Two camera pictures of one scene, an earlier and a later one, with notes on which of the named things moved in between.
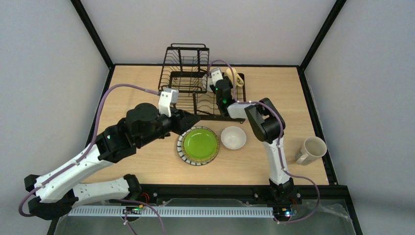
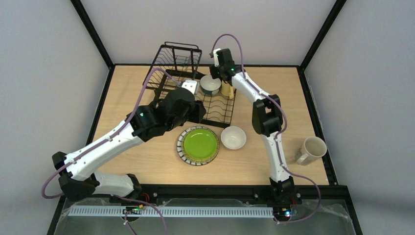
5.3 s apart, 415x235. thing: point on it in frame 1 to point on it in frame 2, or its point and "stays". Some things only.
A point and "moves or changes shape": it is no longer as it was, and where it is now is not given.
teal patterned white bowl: x=207 y=81 moves or changes shape
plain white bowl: x=233 y=137 stays
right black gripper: x=222 y=87 to x=225 y=75
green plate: x=200 y=144 stays
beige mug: x=314 y=148 stays
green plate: x=181 y=152 stays
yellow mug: x=238 y=80 moves or changes shape
